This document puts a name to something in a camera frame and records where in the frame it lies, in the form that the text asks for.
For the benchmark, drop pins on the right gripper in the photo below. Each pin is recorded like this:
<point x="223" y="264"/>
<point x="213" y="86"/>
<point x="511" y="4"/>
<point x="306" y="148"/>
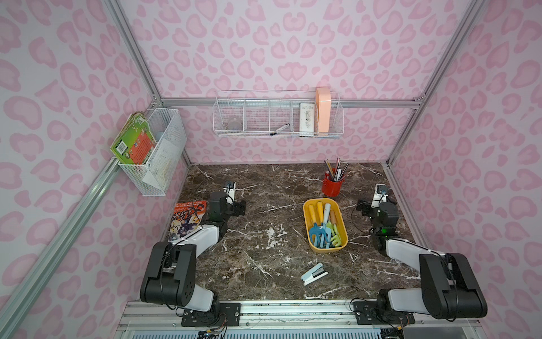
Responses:
<point x="367" y="207"/>

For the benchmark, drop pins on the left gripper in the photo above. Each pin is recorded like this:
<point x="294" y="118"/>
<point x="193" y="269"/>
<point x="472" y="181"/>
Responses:
<point x="236" y="205"/>

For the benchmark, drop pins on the white handle lightblue fork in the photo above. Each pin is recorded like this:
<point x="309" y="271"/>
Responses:
<point x="325" y="240"/>

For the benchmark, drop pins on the yellow handle teal fork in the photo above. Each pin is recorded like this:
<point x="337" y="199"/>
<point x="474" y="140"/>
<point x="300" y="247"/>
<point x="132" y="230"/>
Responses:
<point x="315" y="231"/>

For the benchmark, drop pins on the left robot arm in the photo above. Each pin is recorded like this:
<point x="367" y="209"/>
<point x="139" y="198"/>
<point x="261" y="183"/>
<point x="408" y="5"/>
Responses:
<point x="170" y="276"/>

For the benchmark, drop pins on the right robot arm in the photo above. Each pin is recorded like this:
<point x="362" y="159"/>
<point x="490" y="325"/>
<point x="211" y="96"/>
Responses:
<point x="449" y="289"/>

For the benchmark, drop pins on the yellow storage box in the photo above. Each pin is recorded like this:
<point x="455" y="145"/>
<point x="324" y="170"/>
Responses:
<point x="340" y="224"/>

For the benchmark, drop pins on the white patterned card box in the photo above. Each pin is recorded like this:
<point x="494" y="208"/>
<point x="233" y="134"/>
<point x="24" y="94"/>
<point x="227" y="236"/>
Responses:
<point x="307" y="119"/>

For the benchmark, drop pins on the pink box on shelf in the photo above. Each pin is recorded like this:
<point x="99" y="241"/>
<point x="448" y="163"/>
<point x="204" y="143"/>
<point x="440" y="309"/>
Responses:
<point x="323" y="104"/>

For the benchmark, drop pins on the red comic book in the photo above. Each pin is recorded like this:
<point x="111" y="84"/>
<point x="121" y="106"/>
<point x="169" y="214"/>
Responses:
<point x="186" y="220"/>

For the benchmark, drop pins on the pencils in cup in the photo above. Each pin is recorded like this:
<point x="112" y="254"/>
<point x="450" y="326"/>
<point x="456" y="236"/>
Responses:
<point x="337" y="172"/>

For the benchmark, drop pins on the red pencil cup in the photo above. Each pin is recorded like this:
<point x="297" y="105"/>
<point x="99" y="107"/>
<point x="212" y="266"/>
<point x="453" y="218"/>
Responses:
<point x="331" y="188"/>

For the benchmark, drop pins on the grey round object on shelf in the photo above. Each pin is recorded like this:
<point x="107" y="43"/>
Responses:
<point x="235" y="124"/>

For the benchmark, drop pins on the white mesh side basket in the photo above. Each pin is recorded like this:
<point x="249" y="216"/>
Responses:
<point x="154" y="177"/>

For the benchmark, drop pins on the white blue stapler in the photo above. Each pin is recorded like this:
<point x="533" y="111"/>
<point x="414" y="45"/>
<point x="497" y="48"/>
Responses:
<point x="313" y="274"/>

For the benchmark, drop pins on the black white marker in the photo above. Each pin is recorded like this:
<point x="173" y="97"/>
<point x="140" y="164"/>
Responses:
<point x="285" y="127"/>

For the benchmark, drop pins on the green red book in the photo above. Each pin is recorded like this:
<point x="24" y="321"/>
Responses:
<point x="135" y="142"/>

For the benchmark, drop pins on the yellow handle blue fork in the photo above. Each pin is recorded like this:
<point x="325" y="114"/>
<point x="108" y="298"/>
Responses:
<point x="320" y="210"/>

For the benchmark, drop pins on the white wire wall shelf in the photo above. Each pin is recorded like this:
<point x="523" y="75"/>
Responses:
<point x="263" y="111"/>

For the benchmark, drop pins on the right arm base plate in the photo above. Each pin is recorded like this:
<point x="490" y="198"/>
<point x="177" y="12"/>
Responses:
<point x="368" y="313"/>

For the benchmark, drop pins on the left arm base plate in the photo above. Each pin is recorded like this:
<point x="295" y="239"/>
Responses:
<point x="224" y="312"/>

